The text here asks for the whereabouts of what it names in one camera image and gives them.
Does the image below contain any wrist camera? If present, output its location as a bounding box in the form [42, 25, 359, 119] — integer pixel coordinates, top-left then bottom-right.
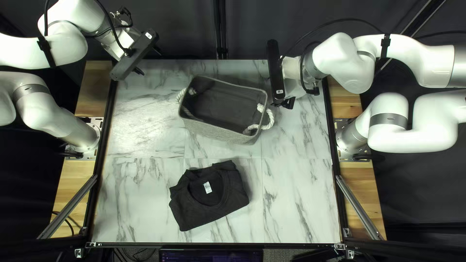
[109, 29, 160, 81]
[266, 39, 287, 107]

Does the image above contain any black floor cable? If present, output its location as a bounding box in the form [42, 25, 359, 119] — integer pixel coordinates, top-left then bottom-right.
[51, 210, 75, 237]

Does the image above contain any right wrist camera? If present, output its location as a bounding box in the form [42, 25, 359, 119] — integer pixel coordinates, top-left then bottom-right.
[266, 39, 287, 107]

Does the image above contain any grey fabric basket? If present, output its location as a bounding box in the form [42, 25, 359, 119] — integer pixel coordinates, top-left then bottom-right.
[176, 74, 275, 145]

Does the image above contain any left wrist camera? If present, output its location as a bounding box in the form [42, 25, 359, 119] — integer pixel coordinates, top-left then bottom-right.
[109, 29, 160, 81]

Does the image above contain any black sweatshirt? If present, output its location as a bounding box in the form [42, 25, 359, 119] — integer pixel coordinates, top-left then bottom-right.
[168, 160, 250, 232]

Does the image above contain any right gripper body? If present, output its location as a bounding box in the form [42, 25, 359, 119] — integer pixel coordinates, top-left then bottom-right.
[281, 56, 315, 100]

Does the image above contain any laptop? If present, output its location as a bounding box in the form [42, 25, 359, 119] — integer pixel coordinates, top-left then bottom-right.
[159, 248, 264, 262]

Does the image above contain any black frame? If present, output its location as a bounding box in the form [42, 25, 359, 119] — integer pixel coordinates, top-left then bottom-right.
[36, 0, 466, 261]

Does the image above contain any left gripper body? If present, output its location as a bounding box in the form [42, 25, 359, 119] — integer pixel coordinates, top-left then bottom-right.
[100, 26, 143, 61]

